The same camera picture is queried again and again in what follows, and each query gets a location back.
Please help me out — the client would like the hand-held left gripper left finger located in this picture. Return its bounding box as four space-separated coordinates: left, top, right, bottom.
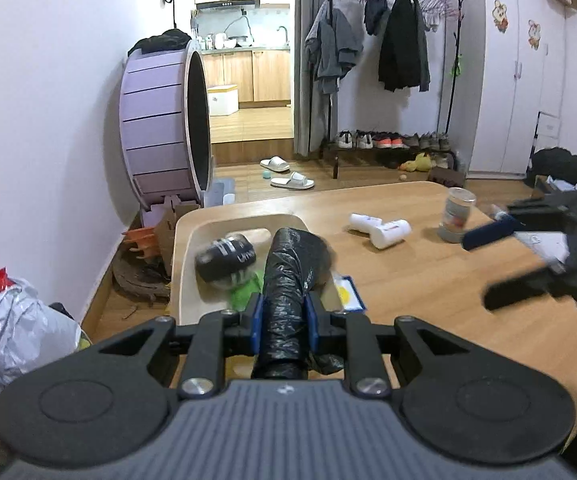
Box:
96 292 262 397

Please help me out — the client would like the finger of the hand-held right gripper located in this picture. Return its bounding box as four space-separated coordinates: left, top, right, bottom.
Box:
483 263 572 312
461 214 525 252

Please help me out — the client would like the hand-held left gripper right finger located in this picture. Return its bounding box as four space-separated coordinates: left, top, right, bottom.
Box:
305 292 475 398

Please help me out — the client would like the black garbage bag roll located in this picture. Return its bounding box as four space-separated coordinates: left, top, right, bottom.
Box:
250 227 345 381

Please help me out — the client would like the black can with white print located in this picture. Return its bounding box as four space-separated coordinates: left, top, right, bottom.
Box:
195 233 258 285

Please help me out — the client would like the light wooden tray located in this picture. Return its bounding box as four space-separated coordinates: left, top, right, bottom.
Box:
170 214 350 327

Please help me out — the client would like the green packet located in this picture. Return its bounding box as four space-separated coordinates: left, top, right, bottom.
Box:
228 269 265 309

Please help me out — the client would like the grey can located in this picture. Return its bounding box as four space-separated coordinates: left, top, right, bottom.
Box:
437 187 477 244

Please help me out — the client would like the white paper sheet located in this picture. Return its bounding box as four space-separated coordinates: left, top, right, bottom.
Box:
515 230 570 275

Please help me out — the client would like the blue and yellow card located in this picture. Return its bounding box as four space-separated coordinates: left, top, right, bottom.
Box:
331 273 367 314

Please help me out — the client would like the yellow plush toy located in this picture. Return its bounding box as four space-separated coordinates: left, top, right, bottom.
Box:
399 153 431 173

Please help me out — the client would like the white bottle with red label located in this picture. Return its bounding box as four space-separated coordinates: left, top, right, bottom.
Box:
369 219 413 250

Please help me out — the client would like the small white bottle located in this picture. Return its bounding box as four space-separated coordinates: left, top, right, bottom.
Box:
348 213 384 236

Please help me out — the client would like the brown scratching mat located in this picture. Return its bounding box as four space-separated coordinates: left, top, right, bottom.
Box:
112 252 172 301

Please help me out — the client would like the brown cardboard piece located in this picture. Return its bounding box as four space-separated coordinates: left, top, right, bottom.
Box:
154 197 200 277

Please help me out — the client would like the row of shoes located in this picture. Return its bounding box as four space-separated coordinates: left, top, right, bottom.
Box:
335 130 452 152

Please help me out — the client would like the orange plastic holder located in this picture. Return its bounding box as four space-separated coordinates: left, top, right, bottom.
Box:
121 227 161 263

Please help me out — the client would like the white wardrobe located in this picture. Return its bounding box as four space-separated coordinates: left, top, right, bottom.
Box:
469 0 577 179

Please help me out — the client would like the black clothes rack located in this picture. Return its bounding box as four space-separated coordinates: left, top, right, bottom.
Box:
319 0 465 180

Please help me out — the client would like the black hanging jacket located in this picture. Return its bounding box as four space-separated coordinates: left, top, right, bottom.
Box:
378 0 431 93

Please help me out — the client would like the purple cat exercise wheel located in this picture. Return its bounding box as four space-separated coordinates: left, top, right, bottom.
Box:
119 37 216 212

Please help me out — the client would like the white box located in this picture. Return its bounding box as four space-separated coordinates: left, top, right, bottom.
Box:
207 85 240 117

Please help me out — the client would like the white plastic bag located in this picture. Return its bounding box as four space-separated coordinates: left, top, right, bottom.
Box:
0 268 83 406

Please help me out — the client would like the grey hanging hoodie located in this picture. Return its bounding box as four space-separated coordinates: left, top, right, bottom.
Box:
305 2 365 96

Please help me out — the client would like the wooden kitchen cabinet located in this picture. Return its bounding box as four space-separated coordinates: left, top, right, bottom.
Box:
200 48 292 107

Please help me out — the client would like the dark hanging garment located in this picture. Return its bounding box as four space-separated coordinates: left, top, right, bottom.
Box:
363 0 390 37

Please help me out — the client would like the grey curtain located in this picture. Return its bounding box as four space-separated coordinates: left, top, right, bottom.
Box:
293 0 333 157

